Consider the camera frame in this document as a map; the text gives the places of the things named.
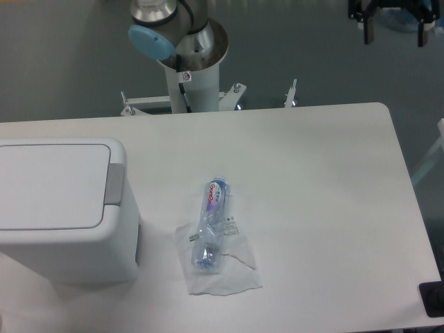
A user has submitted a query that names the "white frame at right edge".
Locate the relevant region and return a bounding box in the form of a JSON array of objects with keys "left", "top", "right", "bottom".
[{"left": 411, "top": 119, "right": 443, "bottom": 187}]

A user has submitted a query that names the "clear plastic bag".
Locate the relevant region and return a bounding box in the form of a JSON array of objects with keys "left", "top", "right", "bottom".
[{"left": 175, "top": 216, "right": 263, "bottom": 296}]

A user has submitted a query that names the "white plastic trash can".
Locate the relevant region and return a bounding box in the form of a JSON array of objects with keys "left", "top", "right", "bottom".
[{"left": 1, "top": 137, "right": 141, "bottom": 283}]

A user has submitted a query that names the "clear plastic water bottle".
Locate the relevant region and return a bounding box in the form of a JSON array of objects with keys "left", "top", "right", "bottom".
[{"left": 191, "top": 176, "right": 230, "bottom": 273}]

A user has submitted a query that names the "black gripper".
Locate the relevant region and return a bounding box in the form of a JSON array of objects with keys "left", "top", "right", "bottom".
[{"left": 348, "top": 0, "right": 436, "bottom": 47}]

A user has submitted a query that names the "black clamp at table edge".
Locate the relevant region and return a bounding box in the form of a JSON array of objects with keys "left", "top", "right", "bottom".
[{"left": 419, "top": 281, "right": 443, "bottom": 318}]

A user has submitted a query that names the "silver robot arm blue cap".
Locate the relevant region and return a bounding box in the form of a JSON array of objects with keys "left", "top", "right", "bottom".
[{"left": 128, "top": 1, "right": 443, "bottom": 60}]

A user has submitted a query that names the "black cable on pedestal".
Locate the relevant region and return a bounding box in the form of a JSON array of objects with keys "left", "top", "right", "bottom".
[{"left": 175, "top": 53, "right": 194, "bottom": 114}]

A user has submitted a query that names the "white metal base frame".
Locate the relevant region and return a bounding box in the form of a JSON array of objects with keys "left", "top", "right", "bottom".
[{"left": 120, "top": 78, "right": 298, "bottom": 117}]

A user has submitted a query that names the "white trash can lid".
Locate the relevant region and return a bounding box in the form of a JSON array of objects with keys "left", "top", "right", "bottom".
[{"left": 1, "top": 144, "right": 110, "bottom": 230}]

